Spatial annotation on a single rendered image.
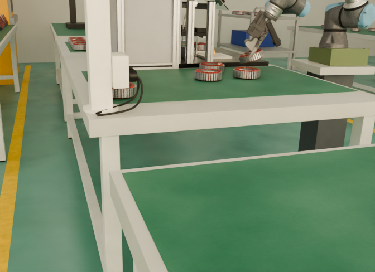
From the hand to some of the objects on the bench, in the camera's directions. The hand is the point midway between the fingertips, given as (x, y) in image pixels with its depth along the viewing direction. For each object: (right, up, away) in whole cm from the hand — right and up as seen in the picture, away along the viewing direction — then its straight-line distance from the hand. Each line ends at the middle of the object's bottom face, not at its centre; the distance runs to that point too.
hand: (249, 56), depth 189 cm
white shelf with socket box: (-44, -24, -58) cm, 77 cm away
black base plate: (-20, +6, +41) cm, 46 cm away
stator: (-20, -13, -22) cm, 33 cm away
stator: (-4, -12, -16) cm, 20 cm away
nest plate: (-15, +5, +30) cm, 34 cm away
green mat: (-20, -14, -24) cm, 34 cm away
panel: (-43, +7, +33) cm, 54 cm away
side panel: (-46, -6, -1) cm, 46 cm away
